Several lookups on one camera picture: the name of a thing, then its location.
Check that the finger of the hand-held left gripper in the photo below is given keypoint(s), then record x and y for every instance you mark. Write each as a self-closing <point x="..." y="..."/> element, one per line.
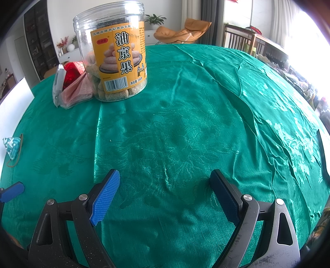
<point x="11" y="192"/>

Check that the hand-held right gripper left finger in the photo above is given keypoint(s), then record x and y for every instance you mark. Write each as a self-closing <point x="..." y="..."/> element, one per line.
<point x="105" y="198"/>

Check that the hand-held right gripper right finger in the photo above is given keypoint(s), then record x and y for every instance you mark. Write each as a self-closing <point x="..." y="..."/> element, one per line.
<point x="224" y="198"/>

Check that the white box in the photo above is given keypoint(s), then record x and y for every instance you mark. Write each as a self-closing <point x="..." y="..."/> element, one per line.
<point x="13" y="103"/>

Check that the red packet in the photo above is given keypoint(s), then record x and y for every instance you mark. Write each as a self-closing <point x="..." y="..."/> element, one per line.
<point x="73" y="74"/>

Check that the blue patterned sachet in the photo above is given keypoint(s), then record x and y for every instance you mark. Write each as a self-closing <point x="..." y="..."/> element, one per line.
<point x="11" y="147"/>

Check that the green tablecloth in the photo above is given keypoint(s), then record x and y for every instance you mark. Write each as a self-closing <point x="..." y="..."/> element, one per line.
<point x="180" y="128"/>

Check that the pink plastic packet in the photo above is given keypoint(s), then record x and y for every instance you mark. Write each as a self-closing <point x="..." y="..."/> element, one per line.
<point x="77" y="95"/>

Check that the white plastic packet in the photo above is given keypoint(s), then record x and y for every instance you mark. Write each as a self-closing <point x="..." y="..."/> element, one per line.
<point x="58" y="85"/>

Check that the pile of household clutter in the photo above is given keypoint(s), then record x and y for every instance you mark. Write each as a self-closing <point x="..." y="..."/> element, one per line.
<point x="301" y="82"/>

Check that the clear plastic snack jar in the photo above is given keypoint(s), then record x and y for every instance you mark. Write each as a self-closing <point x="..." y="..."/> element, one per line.
<point x="118" y="51"/>

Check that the white round vase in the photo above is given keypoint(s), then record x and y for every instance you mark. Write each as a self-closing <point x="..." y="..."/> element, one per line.
<point x="71" y="47"/>

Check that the red flowers in vase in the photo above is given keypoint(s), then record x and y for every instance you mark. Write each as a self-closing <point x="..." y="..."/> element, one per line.
<point x="62" y="45"/>

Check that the dark display cabinet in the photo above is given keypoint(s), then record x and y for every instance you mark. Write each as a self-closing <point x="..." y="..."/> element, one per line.
<point x="41" y="38"/>

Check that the wooden table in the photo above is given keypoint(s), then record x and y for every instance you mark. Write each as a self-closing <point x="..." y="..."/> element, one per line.
<point x="270" y="47"/>

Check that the wooden slatted chair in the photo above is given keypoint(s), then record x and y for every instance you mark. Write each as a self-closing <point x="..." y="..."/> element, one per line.
<point x="237" y="38"/>

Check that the orange lounge chair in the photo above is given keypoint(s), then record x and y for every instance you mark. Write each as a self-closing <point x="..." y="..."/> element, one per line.
<point x="185" y="32"/>

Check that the red cloth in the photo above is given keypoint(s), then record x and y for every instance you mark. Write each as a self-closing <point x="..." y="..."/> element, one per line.
<point x="255" y="29"/>

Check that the grey curtain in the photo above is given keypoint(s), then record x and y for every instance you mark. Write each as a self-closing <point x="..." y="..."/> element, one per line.
<point x="212" y="20"/>

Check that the large potted green plant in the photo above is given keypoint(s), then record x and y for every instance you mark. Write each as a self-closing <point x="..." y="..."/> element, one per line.
<point x="154" y="20"/>

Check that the white sheer curtain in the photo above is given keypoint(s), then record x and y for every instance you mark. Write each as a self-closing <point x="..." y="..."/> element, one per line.
<point x="283" y="23"/>

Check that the covered standing air conditioner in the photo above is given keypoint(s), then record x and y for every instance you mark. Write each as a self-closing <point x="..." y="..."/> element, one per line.
<point x="192" y="10"/>

